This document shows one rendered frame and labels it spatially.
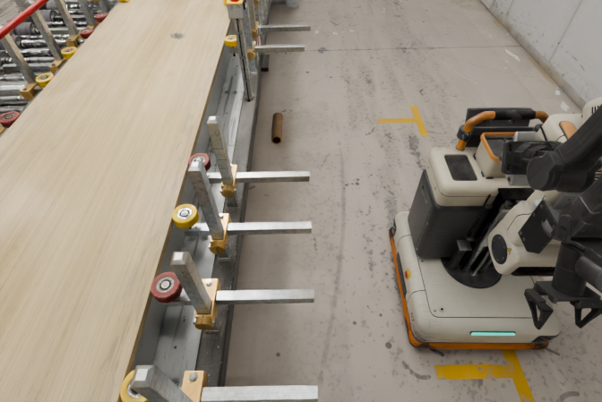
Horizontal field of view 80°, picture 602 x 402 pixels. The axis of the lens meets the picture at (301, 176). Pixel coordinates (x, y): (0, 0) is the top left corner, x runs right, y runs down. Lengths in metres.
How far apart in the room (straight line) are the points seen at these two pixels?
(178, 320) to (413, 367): 1.12
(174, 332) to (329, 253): 1.08
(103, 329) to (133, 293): 0.11
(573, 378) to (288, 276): 1.41
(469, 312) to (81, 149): 1.75
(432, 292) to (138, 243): 1.25
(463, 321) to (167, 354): 1.19
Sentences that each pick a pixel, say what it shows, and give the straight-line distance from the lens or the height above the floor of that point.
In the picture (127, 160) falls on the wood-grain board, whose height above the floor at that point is 0.90.
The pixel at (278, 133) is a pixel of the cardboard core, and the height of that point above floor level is 0.08.
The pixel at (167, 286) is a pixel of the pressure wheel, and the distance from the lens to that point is 1.10.
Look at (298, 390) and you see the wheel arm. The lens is 1.03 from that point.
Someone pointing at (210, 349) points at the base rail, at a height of 0.70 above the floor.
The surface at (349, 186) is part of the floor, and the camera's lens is 2.47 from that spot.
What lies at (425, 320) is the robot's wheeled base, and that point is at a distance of 1.74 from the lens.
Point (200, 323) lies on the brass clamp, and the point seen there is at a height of 0.84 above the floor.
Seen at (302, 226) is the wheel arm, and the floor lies 0.83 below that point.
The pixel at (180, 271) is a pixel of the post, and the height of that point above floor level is 1.08.
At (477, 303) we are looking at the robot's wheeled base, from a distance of 1.85.
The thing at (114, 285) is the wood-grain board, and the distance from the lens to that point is 1.17.
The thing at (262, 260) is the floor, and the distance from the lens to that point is 2.13.
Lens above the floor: 1.83
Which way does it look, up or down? 46 degrees down
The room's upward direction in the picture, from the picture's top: 2 degrees counter-clockwise
